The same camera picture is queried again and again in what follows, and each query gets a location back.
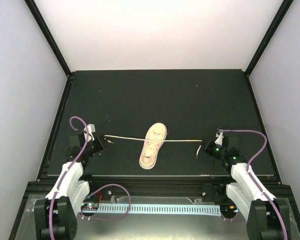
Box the white beige sneaker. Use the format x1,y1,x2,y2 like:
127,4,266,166
139,122,167,170

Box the black front frame rail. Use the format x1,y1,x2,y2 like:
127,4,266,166
23,174,294,202

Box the right small circuit board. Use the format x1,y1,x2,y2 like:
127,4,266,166
220,205,240,213

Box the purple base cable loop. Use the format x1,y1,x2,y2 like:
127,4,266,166
79,183,131,222

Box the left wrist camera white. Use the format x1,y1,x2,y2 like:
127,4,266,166
83,124,96,142

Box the white shoelace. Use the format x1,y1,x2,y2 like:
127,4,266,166
103,134,203,144

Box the black aluminium frame right post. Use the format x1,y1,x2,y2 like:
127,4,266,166
244,0,294,77

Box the small circuit board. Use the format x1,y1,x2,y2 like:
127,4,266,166
220,205,240,213
81,202,99,211

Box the left small circuit board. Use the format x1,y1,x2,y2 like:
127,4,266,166
81,202,99,211

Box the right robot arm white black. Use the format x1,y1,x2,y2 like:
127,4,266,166
198,131,291,240

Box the black aluminium frame left post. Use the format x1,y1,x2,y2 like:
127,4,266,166
24,0,72,77

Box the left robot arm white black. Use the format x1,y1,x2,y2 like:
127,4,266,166
33,132,104,240

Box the light blue slotted cable duct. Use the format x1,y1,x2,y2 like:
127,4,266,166
80,203,221,217

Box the black aluminium frame post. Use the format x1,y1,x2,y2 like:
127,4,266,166
24,0,72,77
244,0,294,77

